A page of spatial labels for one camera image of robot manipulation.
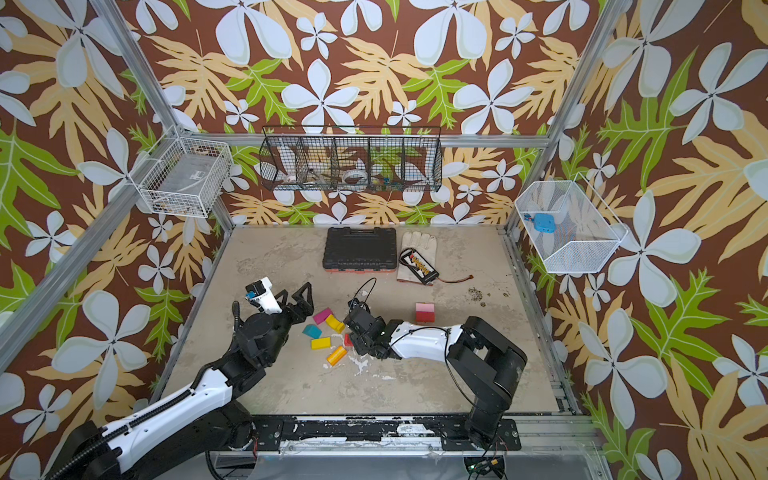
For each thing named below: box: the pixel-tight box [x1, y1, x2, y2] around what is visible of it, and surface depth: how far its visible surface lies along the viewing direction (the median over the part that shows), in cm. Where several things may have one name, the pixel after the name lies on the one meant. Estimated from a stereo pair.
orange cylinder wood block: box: [326, 346, 348, 367], surface depth 88 cm
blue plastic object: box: [523, 213, 556, 234], surface depth 88 cm
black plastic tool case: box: [322, 227, 397, 272], surface depth 111 cm
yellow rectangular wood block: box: [311, 337, 331, 350], surface depth 90 cm
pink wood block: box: [416, 303, 435, 312], surface depth 97 cm
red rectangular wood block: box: [416, 311, 435, 323], surface depth 96 cm
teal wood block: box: [302, 324, 323, 339], surface depth 93 cm
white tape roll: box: [343, 169, 368, 184], surface depth 100 cm
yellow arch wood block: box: [326, 314, 345, 333], surface depth 95 cm
